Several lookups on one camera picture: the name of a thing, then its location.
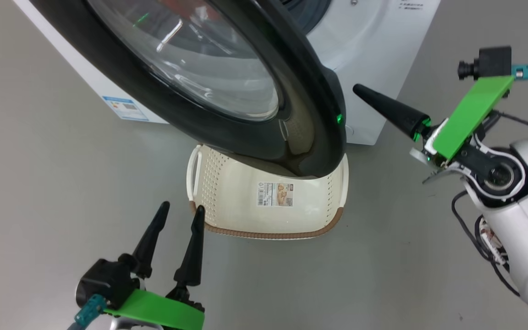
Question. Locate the grey rubber door gasket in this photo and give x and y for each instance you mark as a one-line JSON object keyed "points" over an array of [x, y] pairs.
{"points": [[310, 13]]}

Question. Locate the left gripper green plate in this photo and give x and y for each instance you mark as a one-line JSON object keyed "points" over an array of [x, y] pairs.
{"points": [[163, 311]]}

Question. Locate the chinese text notice sticker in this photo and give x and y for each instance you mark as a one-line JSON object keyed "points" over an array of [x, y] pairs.
{"points": [[411, 4]]}

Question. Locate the printed basket label sticker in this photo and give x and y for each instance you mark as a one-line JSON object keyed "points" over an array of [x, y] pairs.
{"points": [[275, 194]]}

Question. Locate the teal left camera connector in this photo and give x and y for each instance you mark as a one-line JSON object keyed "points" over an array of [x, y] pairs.
{"points": [[89, 312]]}

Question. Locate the white front-load washing machine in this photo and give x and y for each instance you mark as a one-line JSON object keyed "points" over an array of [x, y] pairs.
{"points": [[365, 41]]}

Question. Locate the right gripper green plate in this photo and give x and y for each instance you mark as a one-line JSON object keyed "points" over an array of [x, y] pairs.
{"points": [[470, 114]]}

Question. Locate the cream laundry basket brown rim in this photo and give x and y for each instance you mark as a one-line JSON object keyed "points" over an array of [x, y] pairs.
{"points": [[245, 215]]}

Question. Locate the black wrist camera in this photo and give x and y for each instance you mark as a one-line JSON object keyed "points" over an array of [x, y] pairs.
{"points": [[108, 279], [493, 62]]}

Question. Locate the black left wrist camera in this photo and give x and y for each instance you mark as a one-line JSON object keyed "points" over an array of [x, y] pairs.
{"points": [[108, 279]]}

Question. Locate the blue white energy label sticker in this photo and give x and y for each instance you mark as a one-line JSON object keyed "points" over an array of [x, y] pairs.
{"points": [[124, 109]]}

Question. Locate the black round glass washer door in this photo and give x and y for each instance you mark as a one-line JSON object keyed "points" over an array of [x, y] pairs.
{"points": [[310, 91]]}

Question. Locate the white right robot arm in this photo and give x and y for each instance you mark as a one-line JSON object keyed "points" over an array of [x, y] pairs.
{"points": [[520, 220]]}

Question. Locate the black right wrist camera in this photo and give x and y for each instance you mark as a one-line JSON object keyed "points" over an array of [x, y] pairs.
{"points": [[493, 62]]}

